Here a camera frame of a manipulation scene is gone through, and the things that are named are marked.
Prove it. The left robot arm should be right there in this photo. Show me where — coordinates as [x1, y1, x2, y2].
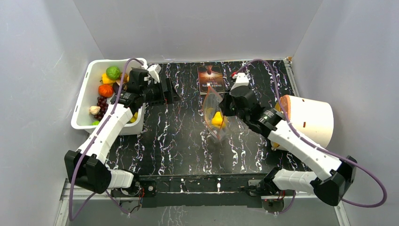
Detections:
[64, 68, 181, 196]

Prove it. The white cylinder orange lid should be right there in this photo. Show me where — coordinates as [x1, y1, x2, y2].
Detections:
[280, 95, 334, 148]

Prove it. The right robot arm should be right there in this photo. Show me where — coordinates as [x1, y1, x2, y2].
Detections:
[219, 86, 357, 206]

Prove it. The aluminium frame rail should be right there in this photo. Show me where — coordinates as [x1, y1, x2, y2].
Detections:
[55, 183, 349, 226]

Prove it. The green round fruit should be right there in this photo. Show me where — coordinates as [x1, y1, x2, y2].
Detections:
[106, 66, 121, 80]

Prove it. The yellow bell pepper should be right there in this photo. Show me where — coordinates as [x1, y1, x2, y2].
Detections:
[101, 73, 116, 84]

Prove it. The orange persimmon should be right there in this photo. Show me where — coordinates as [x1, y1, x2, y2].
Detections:
[98, 84, 114, 98]

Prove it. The yellow lemon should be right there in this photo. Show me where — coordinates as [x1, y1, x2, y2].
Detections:
[129, 112, 138, 123]

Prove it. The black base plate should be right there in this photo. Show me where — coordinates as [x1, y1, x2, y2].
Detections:
[139, 173, 269, 208]

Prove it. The clear zip top bag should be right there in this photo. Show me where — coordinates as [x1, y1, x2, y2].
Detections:
[202, 83, 230, 142]

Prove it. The dark red grape bunch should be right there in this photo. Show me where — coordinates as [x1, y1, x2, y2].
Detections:
[94, 96, 109, 121]

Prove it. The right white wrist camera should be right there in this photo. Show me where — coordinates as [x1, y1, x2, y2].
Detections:
[231, 72, 249, 91]

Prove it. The garlic bulb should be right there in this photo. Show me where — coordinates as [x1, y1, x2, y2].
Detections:
[89, 106, 101, 115]

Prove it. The book with dark cover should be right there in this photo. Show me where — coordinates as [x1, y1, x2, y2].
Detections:
[197, 65, 225, 95]

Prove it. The yellow pear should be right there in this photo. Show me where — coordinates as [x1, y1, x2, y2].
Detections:
[211, 111, 226, 129]

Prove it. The white plastic bin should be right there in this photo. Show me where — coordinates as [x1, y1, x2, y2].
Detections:
[71, 58, 148, 136]

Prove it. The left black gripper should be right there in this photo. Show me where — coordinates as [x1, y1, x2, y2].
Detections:
[141, 78, 180, 106]

